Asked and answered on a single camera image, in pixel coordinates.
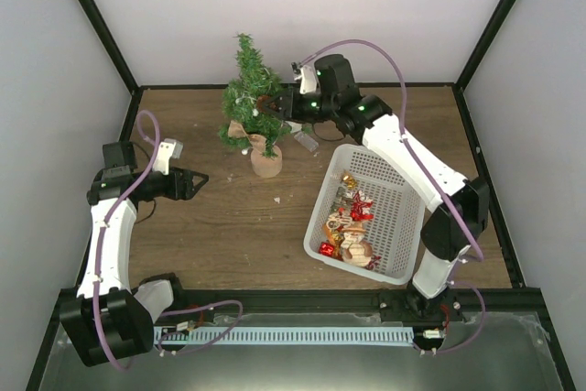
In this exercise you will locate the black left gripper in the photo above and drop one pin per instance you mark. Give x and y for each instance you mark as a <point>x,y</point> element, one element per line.
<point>186,192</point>

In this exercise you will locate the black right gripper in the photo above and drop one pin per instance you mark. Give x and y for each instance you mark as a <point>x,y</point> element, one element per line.
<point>286,114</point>

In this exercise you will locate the brown pinecone ornament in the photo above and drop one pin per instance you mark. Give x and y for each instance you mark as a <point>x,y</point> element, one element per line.
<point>261,103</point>

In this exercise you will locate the burlap bow ornament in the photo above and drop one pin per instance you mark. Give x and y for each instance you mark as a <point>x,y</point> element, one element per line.
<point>236,131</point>

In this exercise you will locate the white perforated plastic basket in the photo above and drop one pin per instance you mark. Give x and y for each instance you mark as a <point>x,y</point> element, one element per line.
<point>394,232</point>

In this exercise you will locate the white ribbon bow ornament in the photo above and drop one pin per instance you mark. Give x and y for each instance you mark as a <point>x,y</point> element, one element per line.
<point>294,127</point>

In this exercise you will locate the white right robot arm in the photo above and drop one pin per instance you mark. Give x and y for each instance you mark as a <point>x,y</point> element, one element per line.
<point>458,206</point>

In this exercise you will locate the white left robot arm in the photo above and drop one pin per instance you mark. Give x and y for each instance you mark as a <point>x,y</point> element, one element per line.
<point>108,320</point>

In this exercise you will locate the small green christmas tree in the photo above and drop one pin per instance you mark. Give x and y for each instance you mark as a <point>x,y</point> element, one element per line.
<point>254,79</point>

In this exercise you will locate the clear battery box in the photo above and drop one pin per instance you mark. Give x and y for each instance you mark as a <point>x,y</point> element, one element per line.
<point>306,141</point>

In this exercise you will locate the red foil gift ornament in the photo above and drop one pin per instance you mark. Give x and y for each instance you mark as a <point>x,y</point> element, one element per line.
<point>327,249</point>

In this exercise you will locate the wooden snowman ornament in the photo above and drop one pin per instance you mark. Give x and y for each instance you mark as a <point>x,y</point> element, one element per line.
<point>355,250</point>

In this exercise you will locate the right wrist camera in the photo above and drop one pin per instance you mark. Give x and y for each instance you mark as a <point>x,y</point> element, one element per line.
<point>306,77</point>

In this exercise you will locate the light blue cable duct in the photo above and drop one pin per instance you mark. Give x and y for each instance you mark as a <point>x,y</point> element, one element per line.
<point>376,336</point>

